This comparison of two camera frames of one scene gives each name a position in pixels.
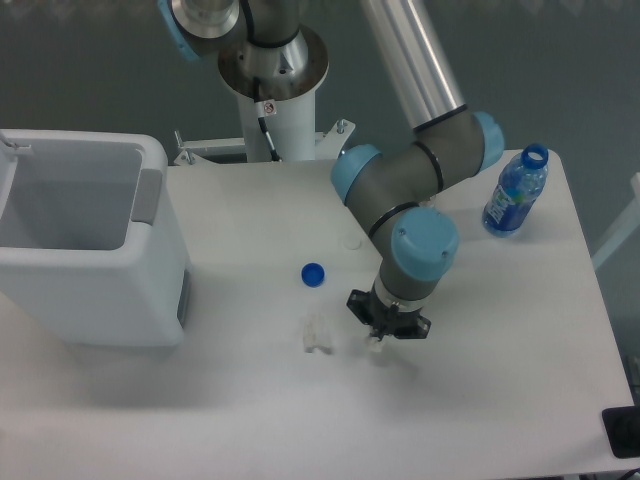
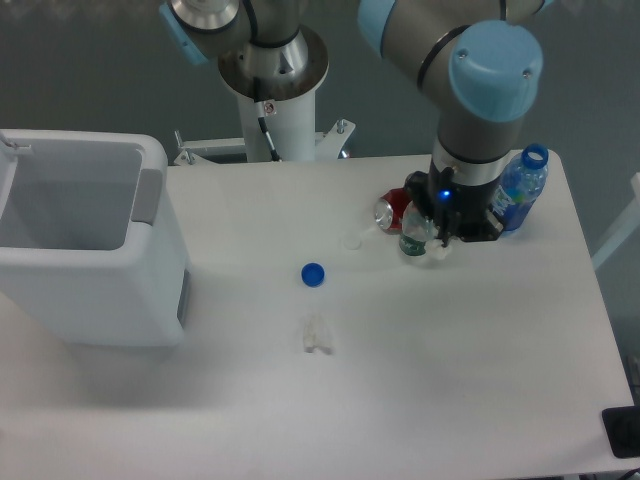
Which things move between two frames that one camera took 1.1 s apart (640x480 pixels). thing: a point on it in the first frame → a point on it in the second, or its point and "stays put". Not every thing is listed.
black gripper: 382,319 → 460,211
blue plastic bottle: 519,183 stays put
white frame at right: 629,224 stays put
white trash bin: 90,251 stays put
